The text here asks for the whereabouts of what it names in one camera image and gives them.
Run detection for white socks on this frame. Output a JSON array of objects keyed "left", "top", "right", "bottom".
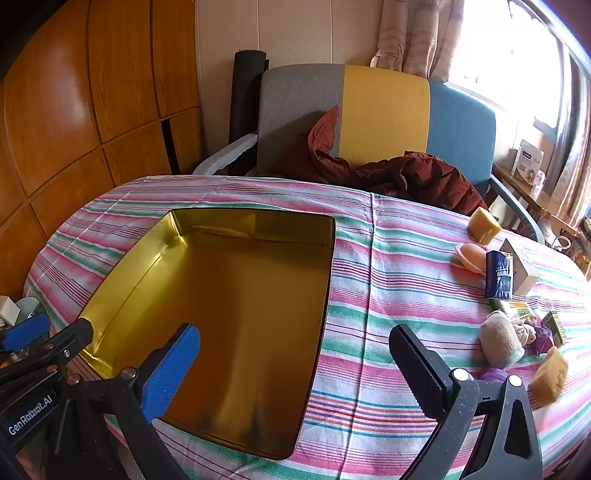
[{"left": 479, "top": 310, "right": 539, "bottom": 369}]

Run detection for striped pink green tablecloth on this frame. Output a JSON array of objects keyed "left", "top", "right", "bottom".
[{"left": 23, "top": 175, "right": 591, "bottom": 480}]

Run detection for grey yellow blue sofa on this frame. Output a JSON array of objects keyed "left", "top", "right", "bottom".
[{"left": 191, "top": 64, "right": 546, "bottom": 245}]

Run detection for green cardboard box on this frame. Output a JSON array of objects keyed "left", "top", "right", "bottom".
[{"left": 540, "top": 311, "right": 570, "bottom": 347}]

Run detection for small white box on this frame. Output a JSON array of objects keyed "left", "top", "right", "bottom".
[{"left": 0, "top": 295, "right": 21, "bottom": 326}]

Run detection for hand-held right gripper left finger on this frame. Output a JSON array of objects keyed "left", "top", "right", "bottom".
[{"left": 51, "top": 323, "right": 201, "bottom": 480}]

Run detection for dark red jacket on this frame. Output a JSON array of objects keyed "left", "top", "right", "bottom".
[{"left": 261, "top": 105, "right": 489, "bottom": 217}]

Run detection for beige patterned curtain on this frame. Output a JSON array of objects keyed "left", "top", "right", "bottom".
[{"left": 369, "top": 0, "right": 465, "bottom": 83}]

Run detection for clear glass jar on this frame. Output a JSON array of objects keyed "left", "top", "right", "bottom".
[{"left": 16, "top": 296, "right": 42, "bottom": 324}]

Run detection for gold metal tin box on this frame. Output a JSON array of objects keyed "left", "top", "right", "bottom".
[{"left": 78, "top": 208, "right": 336, "bottom": 461}]

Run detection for wooden side table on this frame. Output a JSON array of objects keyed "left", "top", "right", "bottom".
[{"left": 492, "top": 161, "right": 583, "bottom": 241}]

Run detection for window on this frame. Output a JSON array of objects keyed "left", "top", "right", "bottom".
[{"left": 434, "top": 0, "right": 573, "bottom": 121}]

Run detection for white cardboard box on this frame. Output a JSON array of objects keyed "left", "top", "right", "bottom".
[{"left": 501, "top": 239, "right": 541, "bottom": 296}]

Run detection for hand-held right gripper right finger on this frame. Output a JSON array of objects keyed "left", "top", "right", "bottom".
[{"left": 389, "top": 324, "right": 543, "bottom": 480}]

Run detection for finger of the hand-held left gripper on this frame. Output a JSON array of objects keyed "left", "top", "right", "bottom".
[
  {"left": 0, "top": 313, "right": 51, "bottom": 354},
  {"left": 0, "top": 318, "right": 94, "bottom": 386}
]

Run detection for yellow noodle packet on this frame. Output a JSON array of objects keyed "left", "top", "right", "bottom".
[{"left": 489, "top": 298, "right": 539, "bottom": 324}]

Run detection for white carton with picture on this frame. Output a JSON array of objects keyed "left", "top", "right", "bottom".
[{"left": 510, "top": 138, "right": 546, "bottom": 178}]

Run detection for purple packet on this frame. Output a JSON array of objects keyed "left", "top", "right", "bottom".
[{"left": 531, "top": 323, "right": 555, "bottom": 356}]

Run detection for wooden wardrobe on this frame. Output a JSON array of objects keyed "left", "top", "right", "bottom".
[{"left": 0, "top": 0, "right": 204, "bottom": 296}]

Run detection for black rolled mat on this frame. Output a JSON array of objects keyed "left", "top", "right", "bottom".
[{"left": 229, "top": 50, "right": 269, "bottom": 176}]

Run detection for thick yellow sponge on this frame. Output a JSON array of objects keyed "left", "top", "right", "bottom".
[{"left": 468, "top": 206, "right": 503, "bottom": 245}]

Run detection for blue tissue packet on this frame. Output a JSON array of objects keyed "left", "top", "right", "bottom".
[{"left": 485, "top": 250, "right": 514, "bottom": 299}]

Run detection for coarse tan sponge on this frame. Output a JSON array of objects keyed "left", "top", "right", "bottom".
[{"left": 527, "top": 346, "right": 570, "bottom": 409}]

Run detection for grey striped curtain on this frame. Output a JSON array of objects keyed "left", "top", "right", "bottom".
[{"left": 549, "top": 46, "right": 591, "bottom": 227}]

